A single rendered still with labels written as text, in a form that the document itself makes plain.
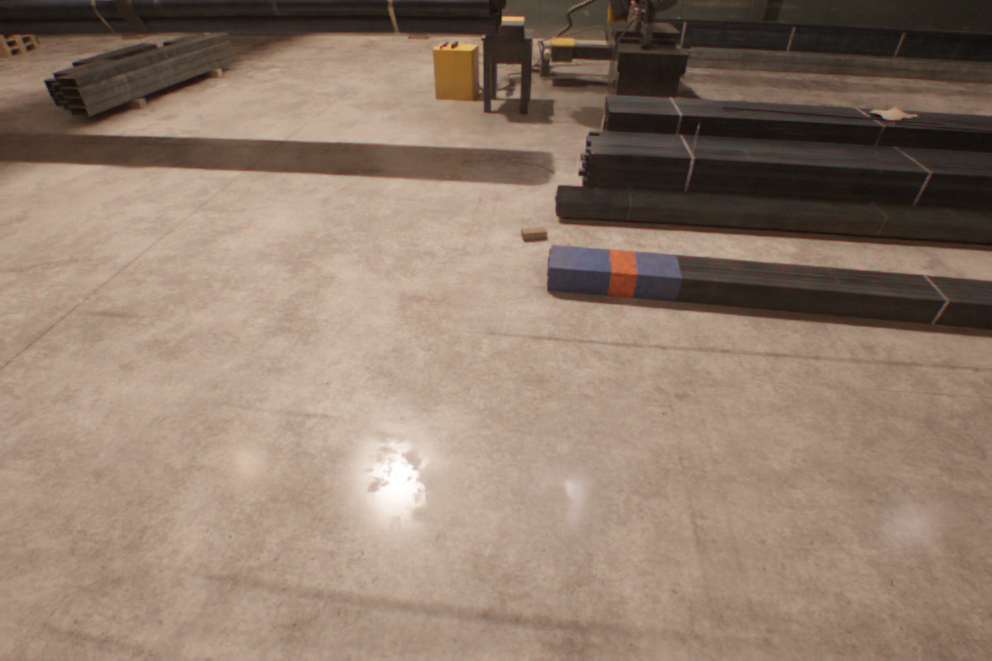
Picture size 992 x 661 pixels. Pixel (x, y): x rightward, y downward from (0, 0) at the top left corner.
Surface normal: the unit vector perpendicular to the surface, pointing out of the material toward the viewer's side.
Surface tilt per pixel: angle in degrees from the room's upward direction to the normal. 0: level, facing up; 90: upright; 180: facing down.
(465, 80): 90
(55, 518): 0
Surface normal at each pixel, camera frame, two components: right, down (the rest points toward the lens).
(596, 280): -0.14, 0.59
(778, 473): 0.00, -0.80
